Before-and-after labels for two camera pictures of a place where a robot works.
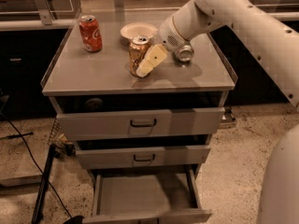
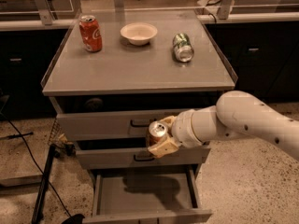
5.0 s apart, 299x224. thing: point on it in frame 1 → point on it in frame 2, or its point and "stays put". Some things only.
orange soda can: (136, 52) → (157, 132)
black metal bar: (37, 216) stays put
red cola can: (91, 34) stays put
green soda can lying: (185, 53) stays put
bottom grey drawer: (147, 195) stays put
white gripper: (167, 35) → (181, 129)
